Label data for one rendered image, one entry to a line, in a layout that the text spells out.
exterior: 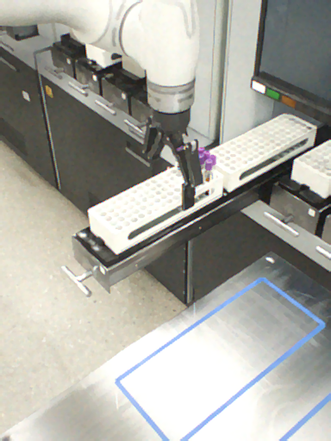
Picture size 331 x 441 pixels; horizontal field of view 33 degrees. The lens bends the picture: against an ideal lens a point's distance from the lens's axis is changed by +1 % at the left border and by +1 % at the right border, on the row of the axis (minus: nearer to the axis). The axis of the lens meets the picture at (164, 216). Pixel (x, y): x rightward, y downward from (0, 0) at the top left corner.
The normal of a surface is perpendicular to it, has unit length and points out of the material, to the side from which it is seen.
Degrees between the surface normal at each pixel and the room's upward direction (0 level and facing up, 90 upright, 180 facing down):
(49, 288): 0
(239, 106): 90
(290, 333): 0
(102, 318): 0
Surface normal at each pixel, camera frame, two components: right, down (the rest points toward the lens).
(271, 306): -0.01, -0.76
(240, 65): -0.77, 0.42
